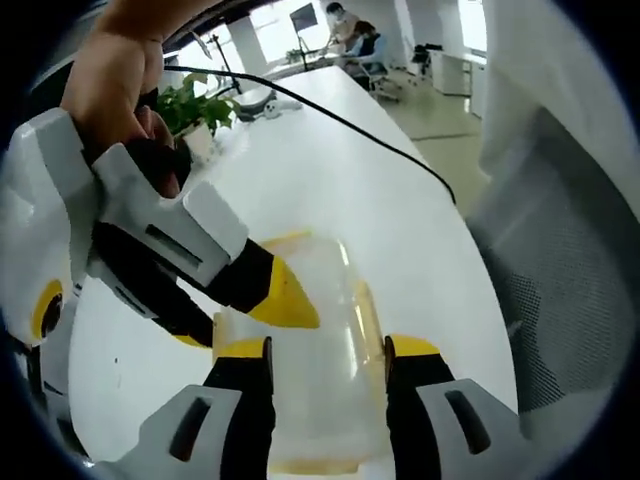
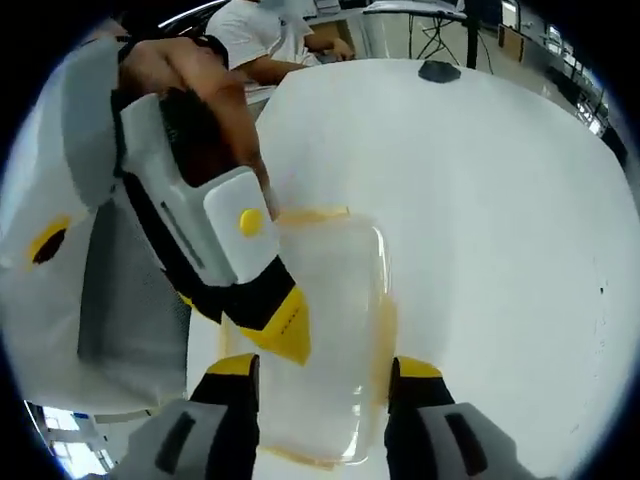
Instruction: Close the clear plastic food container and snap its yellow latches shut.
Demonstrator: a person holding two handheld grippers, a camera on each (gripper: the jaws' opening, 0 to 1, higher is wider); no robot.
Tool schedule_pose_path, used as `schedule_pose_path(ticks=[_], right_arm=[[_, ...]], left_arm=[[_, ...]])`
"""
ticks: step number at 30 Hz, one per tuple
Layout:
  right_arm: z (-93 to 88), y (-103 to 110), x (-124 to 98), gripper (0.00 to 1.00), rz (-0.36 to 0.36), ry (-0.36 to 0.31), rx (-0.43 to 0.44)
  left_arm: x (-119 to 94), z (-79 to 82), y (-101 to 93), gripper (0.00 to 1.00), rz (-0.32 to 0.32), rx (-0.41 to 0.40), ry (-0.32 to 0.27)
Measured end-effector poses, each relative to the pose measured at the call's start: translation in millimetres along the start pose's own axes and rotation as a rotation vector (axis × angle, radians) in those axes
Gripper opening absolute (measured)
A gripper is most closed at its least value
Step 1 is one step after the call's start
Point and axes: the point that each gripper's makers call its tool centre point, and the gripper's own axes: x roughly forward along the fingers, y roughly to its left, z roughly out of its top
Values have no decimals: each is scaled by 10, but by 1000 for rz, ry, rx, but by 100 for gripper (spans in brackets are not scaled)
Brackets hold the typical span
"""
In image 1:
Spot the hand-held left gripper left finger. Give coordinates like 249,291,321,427
138,335,277,480

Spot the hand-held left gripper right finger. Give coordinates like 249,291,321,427
382,333,524,480

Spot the clear box with yellow buckle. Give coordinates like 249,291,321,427
212,229,397,476

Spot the person's right hand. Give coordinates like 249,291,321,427
60,19,182,199

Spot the white plant pot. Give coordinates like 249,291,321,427
182,122,217,164

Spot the green potted plant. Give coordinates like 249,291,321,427
155,72,241,151

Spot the small white device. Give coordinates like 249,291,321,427
263,97,302,122

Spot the black tripod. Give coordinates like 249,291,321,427
204,32,246,96

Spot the grey mesh chair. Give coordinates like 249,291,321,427
464,107,639,441

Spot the black screen on stand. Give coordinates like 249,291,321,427
289,3,320,71

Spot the black office chair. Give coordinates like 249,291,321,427
410,43,432,76

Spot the white cabinet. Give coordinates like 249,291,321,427
429,49,474,97

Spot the black cable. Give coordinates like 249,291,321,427
163,64,457,205

